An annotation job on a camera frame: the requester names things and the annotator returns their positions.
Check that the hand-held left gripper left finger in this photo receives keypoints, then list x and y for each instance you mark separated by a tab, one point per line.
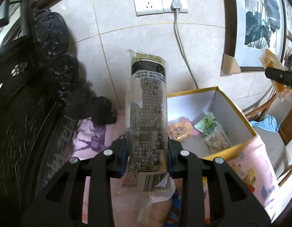
123	163

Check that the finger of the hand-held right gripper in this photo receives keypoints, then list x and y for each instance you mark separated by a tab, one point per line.
282	76

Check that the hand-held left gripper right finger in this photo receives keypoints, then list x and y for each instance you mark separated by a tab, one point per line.
175	160

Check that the clear black-printed snack packet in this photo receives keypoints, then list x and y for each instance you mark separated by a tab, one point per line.
148	104

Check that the yellow cardboard box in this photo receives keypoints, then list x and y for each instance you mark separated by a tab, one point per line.
227	108

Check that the pink orange snack packet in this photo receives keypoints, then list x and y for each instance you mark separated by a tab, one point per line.
181	128

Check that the narrow framed painting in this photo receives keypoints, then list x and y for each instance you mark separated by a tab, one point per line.
291	45

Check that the green white snack packet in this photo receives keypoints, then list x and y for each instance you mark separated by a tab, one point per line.
215	137

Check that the wooden chair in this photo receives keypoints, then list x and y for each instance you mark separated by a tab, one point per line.
289	123

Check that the blue cloth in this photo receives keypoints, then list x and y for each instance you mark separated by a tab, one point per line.
266	123

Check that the cardboard corner protector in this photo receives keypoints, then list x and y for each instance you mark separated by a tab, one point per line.
228	63

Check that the pale clear snack packet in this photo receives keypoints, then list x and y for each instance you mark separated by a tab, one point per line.
157	212

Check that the large framed ink painting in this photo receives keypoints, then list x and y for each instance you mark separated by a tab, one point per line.
259	23

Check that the pink printed tablecloth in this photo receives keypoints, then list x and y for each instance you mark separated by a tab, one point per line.
259	170

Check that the dark carved wooden furniture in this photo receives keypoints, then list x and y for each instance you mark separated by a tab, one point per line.
25	123

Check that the white wall socket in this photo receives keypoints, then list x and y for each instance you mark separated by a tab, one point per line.
166	2
148	1

